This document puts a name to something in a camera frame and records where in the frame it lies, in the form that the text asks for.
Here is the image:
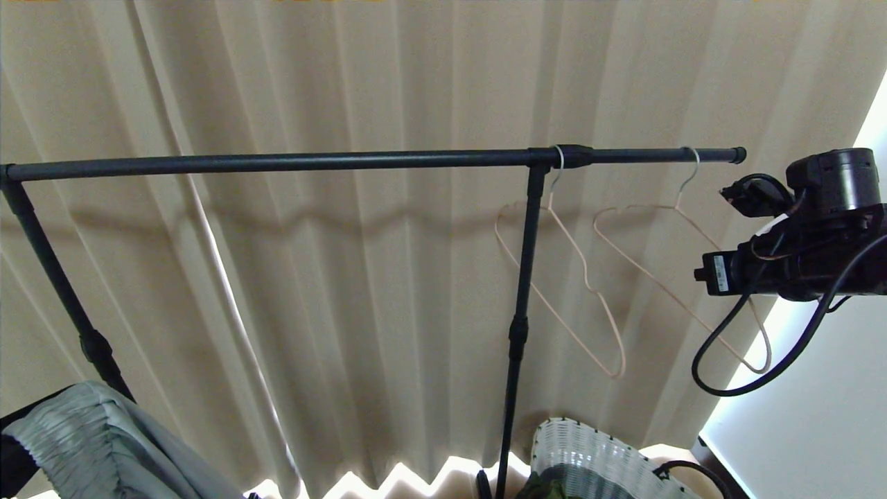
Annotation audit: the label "black clothes rack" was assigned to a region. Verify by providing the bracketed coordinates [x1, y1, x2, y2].
[0, 146, 748, 499]

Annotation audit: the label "white laundry basket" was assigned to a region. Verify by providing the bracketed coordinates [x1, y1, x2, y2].
[530, 418, 735, 499]

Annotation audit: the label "beige curtain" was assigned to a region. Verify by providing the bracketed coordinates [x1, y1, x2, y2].
[0, 0, 887, 499]

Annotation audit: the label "pale grey shorts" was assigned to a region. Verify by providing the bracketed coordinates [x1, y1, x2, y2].
[0, 380, 243, 499]

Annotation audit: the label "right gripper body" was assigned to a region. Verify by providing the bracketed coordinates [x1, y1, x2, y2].
[695, 204, 887, 302]

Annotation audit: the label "pink clothes hanger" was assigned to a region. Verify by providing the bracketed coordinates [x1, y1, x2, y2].
[494, 163, 626, 380]
[593, 148, 772, 375]

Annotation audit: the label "green garment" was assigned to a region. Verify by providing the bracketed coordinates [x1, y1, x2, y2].
[518, 469, 570, 499]

